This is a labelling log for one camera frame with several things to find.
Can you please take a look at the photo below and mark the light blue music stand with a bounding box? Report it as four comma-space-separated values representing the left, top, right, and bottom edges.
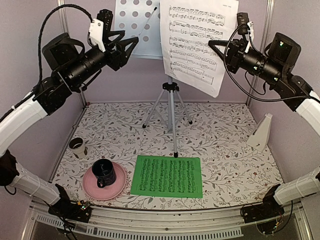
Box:
115, 0, 193, 158

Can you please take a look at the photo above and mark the left aluminium post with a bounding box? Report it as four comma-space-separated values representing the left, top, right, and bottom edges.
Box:
56, 0, 87, 107

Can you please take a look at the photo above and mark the white sheet music page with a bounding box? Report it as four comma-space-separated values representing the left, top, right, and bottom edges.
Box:
159, 0, 239, 98

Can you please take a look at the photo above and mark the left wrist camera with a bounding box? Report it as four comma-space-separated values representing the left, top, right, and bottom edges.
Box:
87, 9, 113, 53

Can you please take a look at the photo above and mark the green sheet music page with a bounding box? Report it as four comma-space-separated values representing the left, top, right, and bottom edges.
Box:
130, 155, 203, 198

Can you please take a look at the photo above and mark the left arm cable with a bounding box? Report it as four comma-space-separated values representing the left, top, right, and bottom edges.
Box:
36, 4, 94, 83

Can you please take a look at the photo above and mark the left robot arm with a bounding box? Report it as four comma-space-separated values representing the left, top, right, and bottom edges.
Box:
0, 30, 139, 217

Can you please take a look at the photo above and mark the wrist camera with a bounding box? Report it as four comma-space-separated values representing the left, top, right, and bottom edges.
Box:
87, 9, 113, 53
236, 12, 255, 48

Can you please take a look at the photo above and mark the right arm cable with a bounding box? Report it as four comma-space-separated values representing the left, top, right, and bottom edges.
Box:
223, 24, 312, 102

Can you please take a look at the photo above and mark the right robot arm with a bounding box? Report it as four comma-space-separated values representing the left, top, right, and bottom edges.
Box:
208, 32, 320, 218

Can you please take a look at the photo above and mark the pink plate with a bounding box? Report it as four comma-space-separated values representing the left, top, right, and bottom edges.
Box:
82, 161, 127, 202

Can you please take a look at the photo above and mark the aluminium front rail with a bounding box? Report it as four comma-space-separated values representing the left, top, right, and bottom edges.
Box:
21, 190, 316, 240

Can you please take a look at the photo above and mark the white wedge block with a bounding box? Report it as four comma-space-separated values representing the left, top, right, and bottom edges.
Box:
246, 113, 273, 152

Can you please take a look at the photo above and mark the small paper cup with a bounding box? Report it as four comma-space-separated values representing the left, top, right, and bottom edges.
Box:
68, 137, 88, 159

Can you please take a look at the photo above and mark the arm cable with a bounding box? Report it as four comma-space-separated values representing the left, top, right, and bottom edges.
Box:
223, 24, 312, 102
36, 4, 94, 83

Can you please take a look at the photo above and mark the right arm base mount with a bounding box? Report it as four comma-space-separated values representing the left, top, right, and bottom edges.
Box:
240, 197, 285, 223

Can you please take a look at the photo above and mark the dark blue mug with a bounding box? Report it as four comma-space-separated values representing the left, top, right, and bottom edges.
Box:
91, 158, 117, 188

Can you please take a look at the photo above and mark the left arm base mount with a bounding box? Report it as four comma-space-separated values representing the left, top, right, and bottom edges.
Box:
48, 193, 92, 223

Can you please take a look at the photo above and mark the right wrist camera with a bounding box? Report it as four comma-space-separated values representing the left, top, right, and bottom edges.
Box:
236, 12, 255, 48

